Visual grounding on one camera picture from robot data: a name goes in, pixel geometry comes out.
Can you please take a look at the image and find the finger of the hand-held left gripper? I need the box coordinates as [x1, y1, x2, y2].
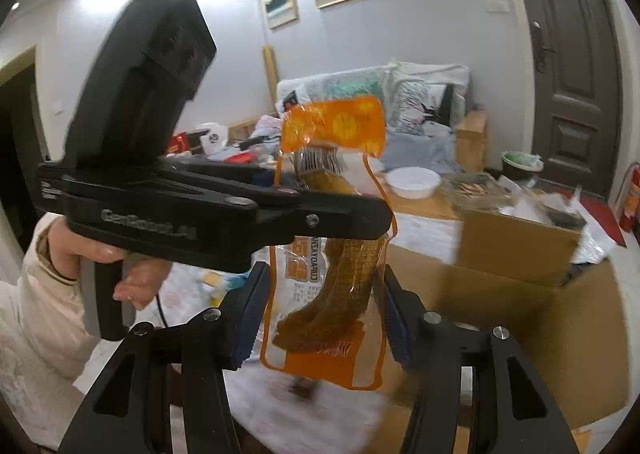
[250, 188, 394, 249]
[170, 159, 301, 192]

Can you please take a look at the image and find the tissue box with papers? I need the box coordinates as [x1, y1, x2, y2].
[500, 184, 618, 265]

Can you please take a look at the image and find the orange snack packet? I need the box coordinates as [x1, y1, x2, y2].
[260, 95, 397, 391]

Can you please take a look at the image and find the white bowl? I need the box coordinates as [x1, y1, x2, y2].
[385, 167, 443, 200]

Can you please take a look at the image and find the glass ashtray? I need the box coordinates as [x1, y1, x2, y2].
[440, 171, 511, 210]

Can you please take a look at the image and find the white plastic bag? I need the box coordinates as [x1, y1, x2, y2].
[197, 121, 231, 155]

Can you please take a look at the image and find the printed tote bag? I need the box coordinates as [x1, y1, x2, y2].
[385, 62, 471, 135]

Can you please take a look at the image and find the red fire extinguisher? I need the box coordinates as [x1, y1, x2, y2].
[620, 161, 640, 235]

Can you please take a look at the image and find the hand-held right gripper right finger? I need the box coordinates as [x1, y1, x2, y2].
[382, 265, 583, 454]

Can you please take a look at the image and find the brown paper bag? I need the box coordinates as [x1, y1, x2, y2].
[455, 109, 488, 172]

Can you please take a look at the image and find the small framed painting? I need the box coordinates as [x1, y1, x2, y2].
[257, 0, 299, 30]

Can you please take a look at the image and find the cardboard box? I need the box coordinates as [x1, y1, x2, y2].
[380, 209, 631, 454]

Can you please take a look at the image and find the trash bin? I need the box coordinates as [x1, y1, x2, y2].
[500, 150, 543, 182]

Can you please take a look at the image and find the wooden post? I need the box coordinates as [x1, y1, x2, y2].
[262, 45, 281, 112]

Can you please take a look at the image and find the person's left forearm white sleeve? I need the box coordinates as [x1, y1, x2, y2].
[0, 211, 126, 385]

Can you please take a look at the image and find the red box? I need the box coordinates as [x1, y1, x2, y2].
[167, 131, 201, 155]

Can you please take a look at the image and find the black cable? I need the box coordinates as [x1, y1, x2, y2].
[154, 291, 169, 330]

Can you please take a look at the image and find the teal print pillow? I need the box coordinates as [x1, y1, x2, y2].
[277, 65, 396, 115]

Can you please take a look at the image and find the grey cloth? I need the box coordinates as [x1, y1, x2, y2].
[382, 131, 463, 175]

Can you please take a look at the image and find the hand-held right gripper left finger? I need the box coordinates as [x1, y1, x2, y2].
[57, 261, 273, 454]

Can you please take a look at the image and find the dark brown door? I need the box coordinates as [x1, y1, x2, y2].
[505, 0, 623, 200]

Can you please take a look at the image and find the red door mat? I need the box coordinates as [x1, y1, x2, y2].
[575, 194, 626, 247]

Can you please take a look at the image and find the printed tablecloth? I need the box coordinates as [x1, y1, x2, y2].
[150, 211, 461, 454]

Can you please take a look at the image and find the person's left hand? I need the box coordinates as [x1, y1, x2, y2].
[50, 219, 173, 312]

